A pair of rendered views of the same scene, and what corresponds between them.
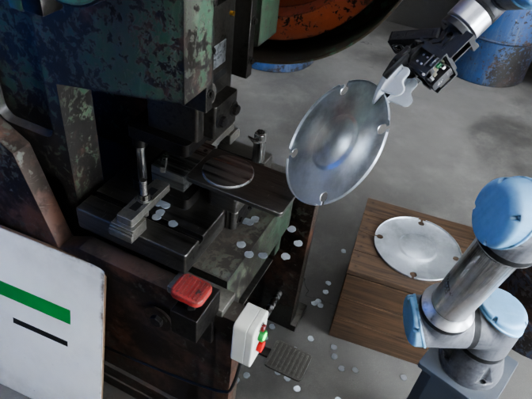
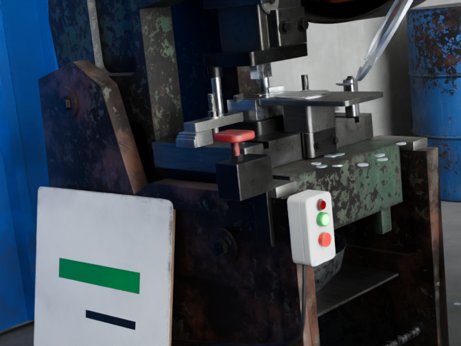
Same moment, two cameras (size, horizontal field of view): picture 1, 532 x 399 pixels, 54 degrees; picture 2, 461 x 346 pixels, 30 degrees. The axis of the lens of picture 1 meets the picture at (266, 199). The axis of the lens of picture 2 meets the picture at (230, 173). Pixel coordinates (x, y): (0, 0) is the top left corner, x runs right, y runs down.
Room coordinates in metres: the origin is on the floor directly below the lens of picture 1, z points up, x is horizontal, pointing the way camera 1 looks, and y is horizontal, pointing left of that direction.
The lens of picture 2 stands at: (-0.83, -0.55, 1.00)
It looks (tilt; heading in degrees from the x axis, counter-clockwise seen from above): 11 degrees down; 25
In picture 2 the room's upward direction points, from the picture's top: 6 degrees counter-clockwise
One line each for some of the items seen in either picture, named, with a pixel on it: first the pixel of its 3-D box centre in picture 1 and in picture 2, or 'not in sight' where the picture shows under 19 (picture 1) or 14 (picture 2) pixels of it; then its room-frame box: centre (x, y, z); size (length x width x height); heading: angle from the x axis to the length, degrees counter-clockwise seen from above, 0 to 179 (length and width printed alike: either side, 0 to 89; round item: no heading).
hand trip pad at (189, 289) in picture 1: (191, 299); (235, 151); (0.64, 0.12, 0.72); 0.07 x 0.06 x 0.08; 69
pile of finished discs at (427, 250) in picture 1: (417, 247); not in sight; (1.26, -0.52, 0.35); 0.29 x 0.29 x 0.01
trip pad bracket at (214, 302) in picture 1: (195, 324); (247, 202); (0.66, 0.11, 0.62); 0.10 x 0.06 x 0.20; 159
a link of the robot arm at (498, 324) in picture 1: (492, 321); not in sight; (0.77, -0.54, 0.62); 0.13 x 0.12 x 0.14; 96
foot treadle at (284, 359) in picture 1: (220, 332); not in sight; (0.98, 0.09, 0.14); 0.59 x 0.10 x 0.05; 69
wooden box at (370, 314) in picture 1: (403, 282); not in sight; (1.26, -0.52, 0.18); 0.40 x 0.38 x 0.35; 76
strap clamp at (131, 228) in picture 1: (142, 199); (210, 117); (0.87, 0.28, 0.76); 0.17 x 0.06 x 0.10; 159
